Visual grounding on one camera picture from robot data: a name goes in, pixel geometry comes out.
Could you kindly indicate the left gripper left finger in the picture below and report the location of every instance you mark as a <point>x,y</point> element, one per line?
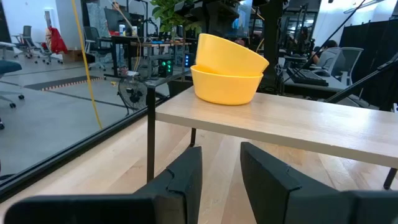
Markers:
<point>174,193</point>

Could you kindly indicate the red jacket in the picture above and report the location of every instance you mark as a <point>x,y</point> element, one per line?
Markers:
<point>56,40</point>

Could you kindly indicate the cardboard box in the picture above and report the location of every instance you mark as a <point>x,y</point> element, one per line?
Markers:
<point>73,56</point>

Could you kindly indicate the person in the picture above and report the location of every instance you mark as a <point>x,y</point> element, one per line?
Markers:
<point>329,56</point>

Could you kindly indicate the teal office chair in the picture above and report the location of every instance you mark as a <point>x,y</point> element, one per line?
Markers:
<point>7,67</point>

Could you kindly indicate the computer tower green lights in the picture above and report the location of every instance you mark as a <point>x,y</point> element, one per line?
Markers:
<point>165,67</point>

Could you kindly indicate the black partition curtain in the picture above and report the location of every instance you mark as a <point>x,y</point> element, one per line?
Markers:
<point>373,46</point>

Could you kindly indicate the yellow mini bowl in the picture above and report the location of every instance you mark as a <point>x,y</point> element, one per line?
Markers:
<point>227,53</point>
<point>224,88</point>

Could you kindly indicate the dark floor mat striped edge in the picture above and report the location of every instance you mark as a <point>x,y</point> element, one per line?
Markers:
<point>62,83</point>

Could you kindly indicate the black device blue lights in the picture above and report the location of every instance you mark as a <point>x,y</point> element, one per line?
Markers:
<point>188,60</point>

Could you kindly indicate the grey office chair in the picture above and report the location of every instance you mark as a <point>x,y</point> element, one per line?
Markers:
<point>93,40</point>
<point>349,62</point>
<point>26,34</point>

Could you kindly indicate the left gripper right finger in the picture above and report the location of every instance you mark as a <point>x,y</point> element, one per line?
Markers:
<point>280,193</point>

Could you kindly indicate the black work desk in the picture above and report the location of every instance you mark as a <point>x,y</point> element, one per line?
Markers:
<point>119,39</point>

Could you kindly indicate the black floor fan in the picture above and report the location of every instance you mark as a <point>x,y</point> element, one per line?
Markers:
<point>133,93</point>

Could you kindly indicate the black keyboard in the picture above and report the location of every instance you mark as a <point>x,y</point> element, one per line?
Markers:
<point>306,77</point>

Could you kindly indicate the potted green plant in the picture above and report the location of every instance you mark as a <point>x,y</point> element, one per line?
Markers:
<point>174,15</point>

